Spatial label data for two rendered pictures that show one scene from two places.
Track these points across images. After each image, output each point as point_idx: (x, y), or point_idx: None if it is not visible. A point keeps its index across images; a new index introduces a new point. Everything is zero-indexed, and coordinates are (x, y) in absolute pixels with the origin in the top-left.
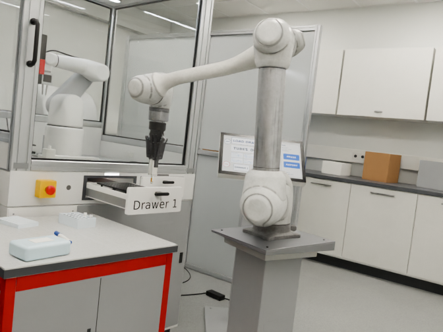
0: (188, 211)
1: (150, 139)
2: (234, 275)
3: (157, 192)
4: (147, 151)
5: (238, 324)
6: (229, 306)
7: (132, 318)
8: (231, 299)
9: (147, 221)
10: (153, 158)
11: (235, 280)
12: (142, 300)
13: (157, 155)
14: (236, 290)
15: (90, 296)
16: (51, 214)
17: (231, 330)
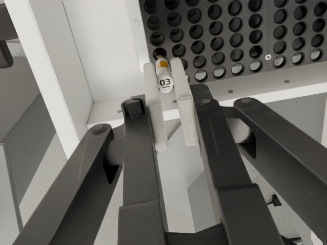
0: (296, 224)
1: (265, 233)
2: (3, 133)
3: (2, 12)
4: (254, 124)
5: (7, 96)
6: (28, 106)
7: None
8: (20, 111)
9: (296, 101)
10: (197, 133)
11: (1, 128)
12: None
13: (91, 140)
14: (2, 119)
15: None
16: None
17: (28, 91)
